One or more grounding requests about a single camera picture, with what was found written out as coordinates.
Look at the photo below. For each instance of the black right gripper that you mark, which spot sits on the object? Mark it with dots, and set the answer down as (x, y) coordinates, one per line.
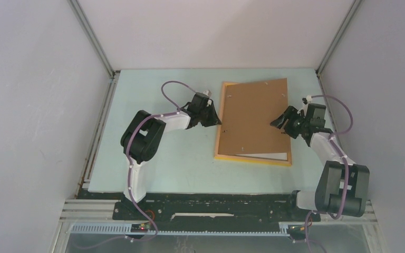
(289, 114)

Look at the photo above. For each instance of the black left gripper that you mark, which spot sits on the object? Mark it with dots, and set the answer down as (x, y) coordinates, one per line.
(214, 120)

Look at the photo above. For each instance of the building and sky photo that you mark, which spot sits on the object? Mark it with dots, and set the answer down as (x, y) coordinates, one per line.
(268, 156)

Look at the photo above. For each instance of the brown cardboard backing board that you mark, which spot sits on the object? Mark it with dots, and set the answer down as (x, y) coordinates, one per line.
(255, 118)

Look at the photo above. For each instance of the yellow wooden picture frame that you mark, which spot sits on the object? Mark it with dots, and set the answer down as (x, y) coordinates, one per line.
(251, 160)

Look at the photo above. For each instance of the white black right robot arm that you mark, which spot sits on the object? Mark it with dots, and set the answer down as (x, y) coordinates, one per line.
(342, 189)

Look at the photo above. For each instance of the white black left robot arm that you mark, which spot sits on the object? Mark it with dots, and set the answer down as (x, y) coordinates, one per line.
(142, 137)

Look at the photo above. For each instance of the small circuit board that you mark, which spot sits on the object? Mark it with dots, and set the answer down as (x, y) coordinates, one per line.
(140, 228)

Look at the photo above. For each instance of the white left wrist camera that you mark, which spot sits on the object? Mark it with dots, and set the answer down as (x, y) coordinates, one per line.
(207, 93)

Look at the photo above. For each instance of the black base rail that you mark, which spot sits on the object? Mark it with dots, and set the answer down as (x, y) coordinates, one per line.
(203, 212)

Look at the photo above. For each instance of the right aluminium corner post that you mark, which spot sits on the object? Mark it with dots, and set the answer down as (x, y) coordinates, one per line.
(341, 31)

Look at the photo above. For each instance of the aluminium corner post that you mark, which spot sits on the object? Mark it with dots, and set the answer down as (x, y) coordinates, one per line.
(91, 35)
(341, 31)

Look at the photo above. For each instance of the left aluminium corner post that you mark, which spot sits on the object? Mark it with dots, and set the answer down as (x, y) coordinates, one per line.
(91, 35)

